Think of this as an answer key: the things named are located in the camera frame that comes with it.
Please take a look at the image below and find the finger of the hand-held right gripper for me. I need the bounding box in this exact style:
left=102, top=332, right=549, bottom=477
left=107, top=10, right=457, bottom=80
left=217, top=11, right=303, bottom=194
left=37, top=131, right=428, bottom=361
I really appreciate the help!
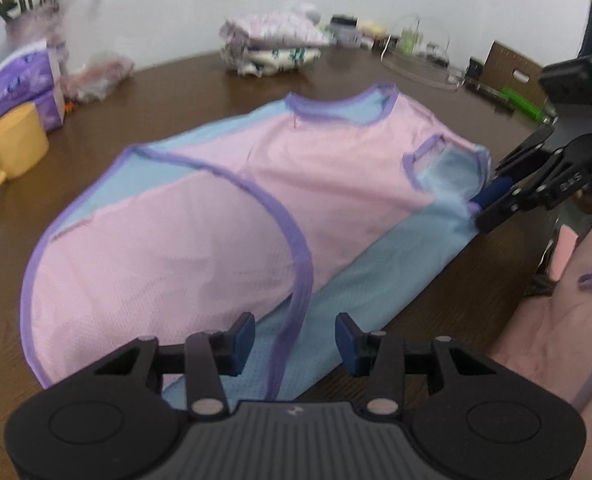
left=468, top=174, right=553, bottom=234
left=495, top=126, right=562, bottom=182

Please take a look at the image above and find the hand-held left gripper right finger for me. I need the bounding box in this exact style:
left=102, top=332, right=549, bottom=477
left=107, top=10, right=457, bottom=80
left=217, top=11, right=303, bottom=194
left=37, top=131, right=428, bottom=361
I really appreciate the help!
left=336, top=312, right=498, bottom=417

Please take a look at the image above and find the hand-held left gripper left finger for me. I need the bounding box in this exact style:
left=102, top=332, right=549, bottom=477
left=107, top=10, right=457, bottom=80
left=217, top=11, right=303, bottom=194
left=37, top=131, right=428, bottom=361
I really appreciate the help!
left=93, top=312, right=257, bottom=418

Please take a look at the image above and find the pink and blue sleeveless shirt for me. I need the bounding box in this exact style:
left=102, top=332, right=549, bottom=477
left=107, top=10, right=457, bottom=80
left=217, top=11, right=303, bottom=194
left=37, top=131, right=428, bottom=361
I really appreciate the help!
left=20, top=81, right=492, bottom=403

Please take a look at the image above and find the green tube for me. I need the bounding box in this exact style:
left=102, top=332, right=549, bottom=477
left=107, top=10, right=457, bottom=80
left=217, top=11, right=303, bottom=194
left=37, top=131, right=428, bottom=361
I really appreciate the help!
left=500, top=87, right=548, bottom=122

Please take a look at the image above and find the brown cardboard box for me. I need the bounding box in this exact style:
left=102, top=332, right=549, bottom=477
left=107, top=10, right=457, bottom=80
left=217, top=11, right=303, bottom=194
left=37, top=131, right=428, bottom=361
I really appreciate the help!
left=480, top=41, right=545, bottom=111

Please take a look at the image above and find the small black box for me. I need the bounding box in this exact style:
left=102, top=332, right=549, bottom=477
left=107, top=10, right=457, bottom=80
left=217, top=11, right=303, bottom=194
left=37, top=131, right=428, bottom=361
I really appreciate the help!
left=463, top=57, right=485, bottom=89

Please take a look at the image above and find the clear acrylic tray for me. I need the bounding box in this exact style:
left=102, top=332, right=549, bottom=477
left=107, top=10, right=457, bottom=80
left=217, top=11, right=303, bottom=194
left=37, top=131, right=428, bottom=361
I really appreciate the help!
left=380, top=12, right=465, bottom=92

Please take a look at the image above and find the small green bottle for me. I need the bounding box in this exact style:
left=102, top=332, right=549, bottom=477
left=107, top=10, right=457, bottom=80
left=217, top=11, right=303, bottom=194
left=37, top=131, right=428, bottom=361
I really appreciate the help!
left=400, top=27, right=420, bottom=56

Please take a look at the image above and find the grey lidded container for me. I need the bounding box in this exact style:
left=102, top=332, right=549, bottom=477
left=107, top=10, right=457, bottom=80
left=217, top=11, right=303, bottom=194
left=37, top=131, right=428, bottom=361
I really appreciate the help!
left=328, top=14, right=363, bottom=49

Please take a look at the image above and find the folded white patterned cloth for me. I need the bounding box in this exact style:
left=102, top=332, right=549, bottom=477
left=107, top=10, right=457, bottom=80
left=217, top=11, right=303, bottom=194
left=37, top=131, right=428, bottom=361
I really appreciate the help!
left=223, top=44, right=323, bottom=79

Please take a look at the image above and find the purple tissue pack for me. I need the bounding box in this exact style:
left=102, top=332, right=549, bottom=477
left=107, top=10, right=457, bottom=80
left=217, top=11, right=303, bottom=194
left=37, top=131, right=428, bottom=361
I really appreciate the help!
left=32, top=85, right=67, bottom=134
left=0, top=42, right=63, bottom=122

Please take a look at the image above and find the yellow mug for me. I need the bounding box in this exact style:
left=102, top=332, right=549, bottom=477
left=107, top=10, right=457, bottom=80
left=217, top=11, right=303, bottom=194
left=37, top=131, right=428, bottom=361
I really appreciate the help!
left=0, top=104, right=50, bottom=191

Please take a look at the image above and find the clear plastic snack bag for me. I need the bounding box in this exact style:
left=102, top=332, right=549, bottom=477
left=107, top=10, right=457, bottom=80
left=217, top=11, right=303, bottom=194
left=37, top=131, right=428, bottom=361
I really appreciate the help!
left=60, top=52, right=136, bottom=106

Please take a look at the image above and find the glass vase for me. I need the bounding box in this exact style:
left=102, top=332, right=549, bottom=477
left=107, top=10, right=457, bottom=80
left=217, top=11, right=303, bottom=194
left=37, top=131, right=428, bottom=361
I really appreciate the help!
left=6, top=2, right=70, bottom=62

